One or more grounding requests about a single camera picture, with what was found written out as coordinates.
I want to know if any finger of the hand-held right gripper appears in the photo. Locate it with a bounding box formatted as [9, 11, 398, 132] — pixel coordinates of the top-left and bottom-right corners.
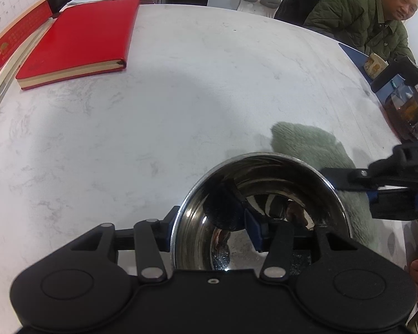
[367, 188, 418, 221]
[319, 166, 381, 193]

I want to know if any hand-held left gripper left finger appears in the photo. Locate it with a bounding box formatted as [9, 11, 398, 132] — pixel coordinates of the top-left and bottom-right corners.
[70, 205, 181, 284]

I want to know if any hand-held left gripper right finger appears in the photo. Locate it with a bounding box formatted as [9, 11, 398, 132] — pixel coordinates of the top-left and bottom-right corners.
[244, 210, 358, 283]

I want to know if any pink and green fluffy cloth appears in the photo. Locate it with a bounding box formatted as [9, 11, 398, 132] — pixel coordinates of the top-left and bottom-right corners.
[271, 122, 373, 249]

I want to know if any steel bowl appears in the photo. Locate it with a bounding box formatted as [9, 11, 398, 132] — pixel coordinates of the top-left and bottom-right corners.
[169, 152, 352, 272]

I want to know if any glass teapot with black lid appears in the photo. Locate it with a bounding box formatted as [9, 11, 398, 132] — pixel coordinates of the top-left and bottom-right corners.
[370, 57, 418, 142]

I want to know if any printed mug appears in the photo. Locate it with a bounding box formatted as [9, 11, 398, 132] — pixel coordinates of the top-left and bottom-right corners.
[364, 54, 387, 79]

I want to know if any red notebook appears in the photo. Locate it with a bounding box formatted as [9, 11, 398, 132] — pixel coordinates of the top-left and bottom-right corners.
[16, 0, 141, 91]

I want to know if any red desk calendar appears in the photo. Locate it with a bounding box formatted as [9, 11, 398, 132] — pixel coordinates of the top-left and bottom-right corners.
[0, 0, 53, 67]

